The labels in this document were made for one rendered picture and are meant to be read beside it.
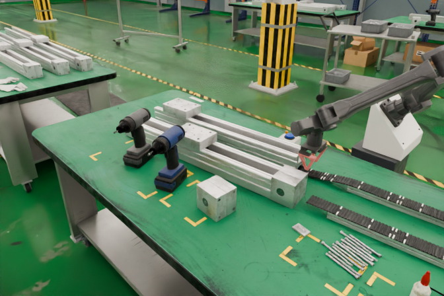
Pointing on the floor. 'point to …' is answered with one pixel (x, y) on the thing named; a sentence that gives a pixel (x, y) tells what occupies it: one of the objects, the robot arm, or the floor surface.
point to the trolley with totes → (400, 30)
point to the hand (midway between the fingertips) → (310, 164)
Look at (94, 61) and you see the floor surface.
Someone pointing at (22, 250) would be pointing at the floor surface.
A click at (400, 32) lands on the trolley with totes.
